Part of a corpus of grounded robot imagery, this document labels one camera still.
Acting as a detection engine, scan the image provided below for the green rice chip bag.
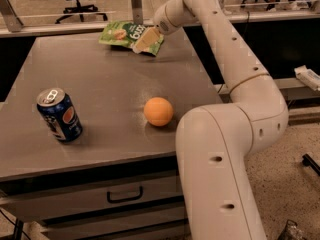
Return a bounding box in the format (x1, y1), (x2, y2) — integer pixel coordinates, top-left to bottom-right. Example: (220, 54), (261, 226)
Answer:
(99, 21), (164, 56)

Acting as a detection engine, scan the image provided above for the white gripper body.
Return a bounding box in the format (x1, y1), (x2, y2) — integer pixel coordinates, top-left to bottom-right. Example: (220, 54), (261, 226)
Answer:
(153, 0), (195, 35)

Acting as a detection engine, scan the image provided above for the grey drawer cabinet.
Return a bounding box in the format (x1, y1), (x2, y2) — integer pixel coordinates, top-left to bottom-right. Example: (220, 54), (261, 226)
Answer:
(0, 31), (218, 240)

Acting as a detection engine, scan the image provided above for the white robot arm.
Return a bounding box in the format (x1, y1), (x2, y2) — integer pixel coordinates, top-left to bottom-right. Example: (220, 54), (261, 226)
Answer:
(153, 0), (288, 240)

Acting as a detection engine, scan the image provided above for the white packet on ledge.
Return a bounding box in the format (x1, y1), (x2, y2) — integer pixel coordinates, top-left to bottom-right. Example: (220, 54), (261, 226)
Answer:
(294, 66), (320, 91)

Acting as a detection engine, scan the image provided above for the black drawer handle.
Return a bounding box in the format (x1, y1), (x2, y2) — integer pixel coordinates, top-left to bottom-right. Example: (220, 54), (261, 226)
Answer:
(106, 186), (144, 204)

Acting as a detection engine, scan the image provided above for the orange fruit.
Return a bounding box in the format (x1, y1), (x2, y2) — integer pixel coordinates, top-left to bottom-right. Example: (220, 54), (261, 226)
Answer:
(143, 97), (174, 127)

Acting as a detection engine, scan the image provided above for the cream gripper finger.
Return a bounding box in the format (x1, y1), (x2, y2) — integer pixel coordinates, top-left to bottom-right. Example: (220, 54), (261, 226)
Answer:
(133, 27), (160, 53)

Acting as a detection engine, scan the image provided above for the metal railing post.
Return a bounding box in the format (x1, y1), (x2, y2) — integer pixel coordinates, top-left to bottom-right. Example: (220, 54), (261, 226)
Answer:
(131, 0), (143, 25)

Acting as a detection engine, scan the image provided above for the blue pepsi can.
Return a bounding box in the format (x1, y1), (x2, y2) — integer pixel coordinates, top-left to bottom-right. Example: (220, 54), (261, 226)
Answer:
(37, 87), (83, 143)

